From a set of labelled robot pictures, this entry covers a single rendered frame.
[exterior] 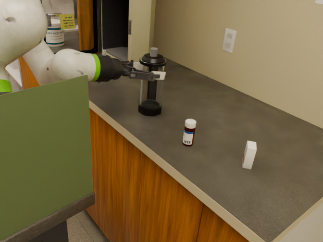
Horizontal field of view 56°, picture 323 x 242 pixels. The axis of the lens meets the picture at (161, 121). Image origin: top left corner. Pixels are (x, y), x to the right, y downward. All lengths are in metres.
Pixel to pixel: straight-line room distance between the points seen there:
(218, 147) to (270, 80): 0.55
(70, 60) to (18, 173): 0.39
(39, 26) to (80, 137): 0.27
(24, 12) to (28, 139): 0.27
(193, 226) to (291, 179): 0.35
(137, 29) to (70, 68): 0.66
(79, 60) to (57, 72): 0.07
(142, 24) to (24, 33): 0.90
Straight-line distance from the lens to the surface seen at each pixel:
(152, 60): 1.15
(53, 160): 0.74
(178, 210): 1.10
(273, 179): 1.02
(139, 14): 1.53
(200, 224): 1.04
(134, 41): 1.55
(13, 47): 0.76
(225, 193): 0.91
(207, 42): 1.74
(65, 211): 0.85
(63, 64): 0.96
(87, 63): 0.99
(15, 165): 0.70
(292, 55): 1.46
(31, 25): 0.74
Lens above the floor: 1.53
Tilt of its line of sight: 29 degrees down
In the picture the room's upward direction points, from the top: 5 degrees clockwise
